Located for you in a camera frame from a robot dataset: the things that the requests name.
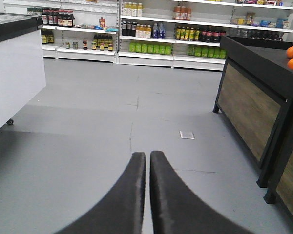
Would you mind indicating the small steel floor plate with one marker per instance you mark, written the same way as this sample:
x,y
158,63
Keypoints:
x,y
186,135

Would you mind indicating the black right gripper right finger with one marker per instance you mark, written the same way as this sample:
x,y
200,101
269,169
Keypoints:
x,y
176,209

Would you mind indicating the black wooden display stand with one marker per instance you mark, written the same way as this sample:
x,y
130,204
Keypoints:
x,y
255,95

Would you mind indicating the far white chest freezer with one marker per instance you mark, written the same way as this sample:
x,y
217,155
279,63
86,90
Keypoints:
x,y
22,73

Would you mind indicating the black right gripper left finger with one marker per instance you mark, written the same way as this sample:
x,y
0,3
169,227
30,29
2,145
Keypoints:
x,y
121,210

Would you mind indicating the white store shelving unit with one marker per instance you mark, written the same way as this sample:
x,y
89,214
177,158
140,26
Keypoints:
x,y
167,33

